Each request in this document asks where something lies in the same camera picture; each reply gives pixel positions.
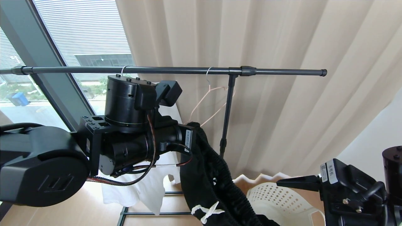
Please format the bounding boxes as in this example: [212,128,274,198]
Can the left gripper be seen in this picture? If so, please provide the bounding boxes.
[100,124,197,175]

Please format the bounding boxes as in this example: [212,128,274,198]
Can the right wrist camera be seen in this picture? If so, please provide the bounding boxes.
[320,159,387,217]

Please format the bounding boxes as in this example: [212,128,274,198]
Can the black garment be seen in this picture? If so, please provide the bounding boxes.
[180,122,280,226]

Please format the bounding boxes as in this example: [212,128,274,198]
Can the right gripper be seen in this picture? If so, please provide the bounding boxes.
[276,175,390,226]

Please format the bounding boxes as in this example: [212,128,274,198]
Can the beige curtain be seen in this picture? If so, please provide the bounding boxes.
[116,0,402,182]

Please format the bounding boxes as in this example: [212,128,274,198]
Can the white laundry basket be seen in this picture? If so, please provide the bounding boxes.
[247,182,325,226]

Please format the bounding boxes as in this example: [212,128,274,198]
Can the white printed t-shirt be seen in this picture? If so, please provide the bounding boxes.
[101,104,183,216]

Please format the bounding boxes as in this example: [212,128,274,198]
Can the window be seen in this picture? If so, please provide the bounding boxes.
[0,0,136,132]

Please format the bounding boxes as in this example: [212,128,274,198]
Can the black clothes rack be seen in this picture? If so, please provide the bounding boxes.
[0,65,328,226]

